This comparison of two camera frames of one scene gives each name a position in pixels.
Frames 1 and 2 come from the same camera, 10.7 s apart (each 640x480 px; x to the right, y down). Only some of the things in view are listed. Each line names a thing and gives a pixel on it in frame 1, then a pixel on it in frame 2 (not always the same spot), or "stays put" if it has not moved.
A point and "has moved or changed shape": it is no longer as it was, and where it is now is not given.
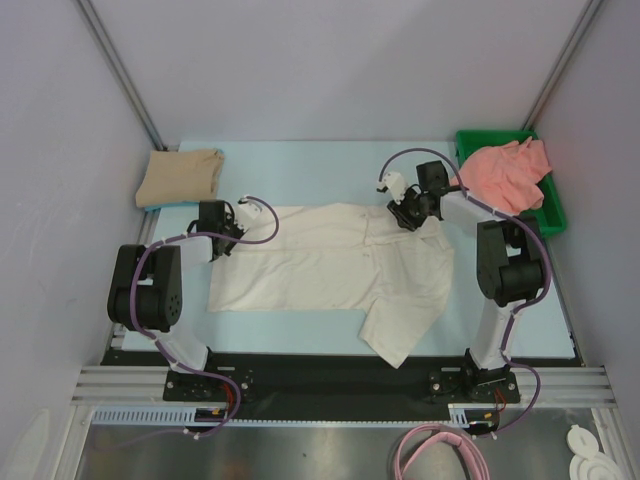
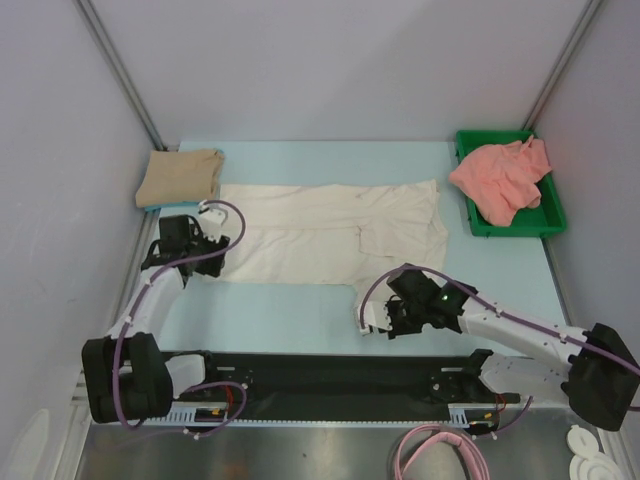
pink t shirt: x=505 y=177 stays put
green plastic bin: x=550 y=214 stays put
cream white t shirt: x=340 y=257 has moved or changed shape
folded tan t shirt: x=180 y=176 stays put
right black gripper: x=405 y=212 → x=396 y=316
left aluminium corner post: x=107 y=44 stays put
